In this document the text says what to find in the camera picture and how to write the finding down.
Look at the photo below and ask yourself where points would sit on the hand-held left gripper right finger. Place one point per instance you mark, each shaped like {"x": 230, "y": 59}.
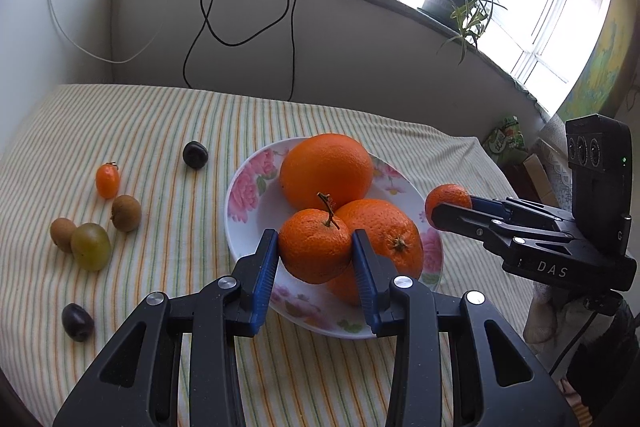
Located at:
{"x": 364, "y": 277}

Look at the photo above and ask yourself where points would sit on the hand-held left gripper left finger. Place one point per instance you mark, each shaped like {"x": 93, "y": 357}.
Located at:
{"x": 265, "y": 277}

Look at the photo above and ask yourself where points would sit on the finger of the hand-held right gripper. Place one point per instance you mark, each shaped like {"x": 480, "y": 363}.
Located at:
{"x": 485, "y": 205}
{"x": 460, "y": 222}

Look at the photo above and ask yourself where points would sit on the small tangerine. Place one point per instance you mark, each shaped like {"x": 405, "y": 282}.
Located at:
{"x": 447, "y": 198}

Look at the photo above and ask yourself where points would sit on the large rough-skinned orange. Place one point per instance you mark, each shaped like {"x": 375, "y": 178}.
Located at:
{"x": 390, "y": 232}

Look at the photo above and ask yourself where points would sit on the tangerine with stem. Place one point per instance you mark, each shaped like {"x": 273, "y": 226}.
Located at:
{"x": 312, "y": 247}

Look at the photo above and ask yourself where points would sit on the floral white plate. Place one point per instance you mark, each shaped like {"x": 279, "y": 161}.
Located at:
{"x": 250, "y": 217}

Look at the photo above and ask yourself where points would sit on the large smooth orange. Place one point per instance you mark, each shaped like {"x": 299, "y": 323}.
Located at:
{"x": 325, "y": 169}

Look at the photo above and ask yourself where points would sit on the dark plum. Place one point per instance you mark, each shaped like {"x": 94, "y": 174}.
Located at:
{"x": 195, "y": 154}

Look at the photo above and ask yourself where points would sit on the brown kiwi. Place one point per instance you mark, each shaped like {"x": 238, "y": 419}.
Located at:
{"x": 61, "y": 234}
{"x": 125, "y": 213}

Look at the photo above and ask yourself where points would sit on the green grape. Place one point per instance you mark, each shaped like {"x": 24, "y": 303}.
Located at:
{"x": 91, "y": 247}

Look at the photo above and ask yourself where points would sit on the orange cherry tomato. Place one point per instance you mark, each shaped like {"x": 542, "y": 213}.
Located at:
{"x": 107, "y": 181}

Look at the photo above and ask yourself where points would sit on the person's right forearm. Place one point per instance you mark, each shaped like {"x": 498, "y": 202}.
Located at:
{"x": 550, "y": 322}

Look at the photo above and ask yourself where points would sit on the white lace cloth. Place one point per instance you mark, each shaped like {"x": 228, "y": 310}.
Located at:
{"x": 555, "y": 167}

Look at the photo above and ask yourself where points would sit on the brown cardboard box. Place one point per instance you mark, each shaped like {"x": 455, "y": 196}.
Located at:
{"x": 535, "y": 172}

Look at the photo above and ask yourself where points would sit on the green package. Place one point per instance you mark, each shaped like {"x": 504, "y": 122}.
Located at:
{"x": 505, "y": 139}

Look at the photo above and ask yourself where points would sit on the wall map poster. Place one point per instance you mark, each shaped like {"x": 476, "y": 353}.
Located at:
{"x": 600, "y": 72}

